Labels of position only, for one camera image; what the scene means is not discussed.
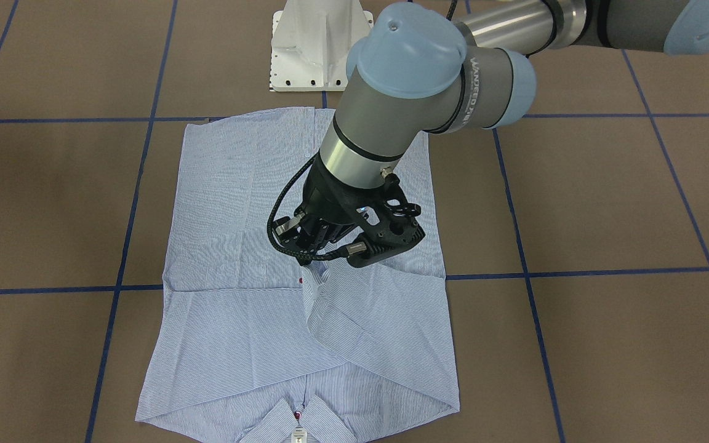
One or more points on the light blue striped shirt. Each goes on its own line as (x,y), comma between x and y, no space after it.
(254,347)

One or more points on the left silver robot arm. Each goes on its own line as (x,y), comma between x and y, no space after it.
(418,71)

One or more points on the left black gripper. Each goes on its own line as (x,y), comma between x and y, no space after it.
(328,202)

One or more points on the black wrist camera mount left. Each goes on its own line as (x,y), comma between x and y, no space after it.
(388,222)

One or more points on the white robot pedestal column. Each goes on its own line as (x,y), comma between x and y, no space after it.
(310,44)

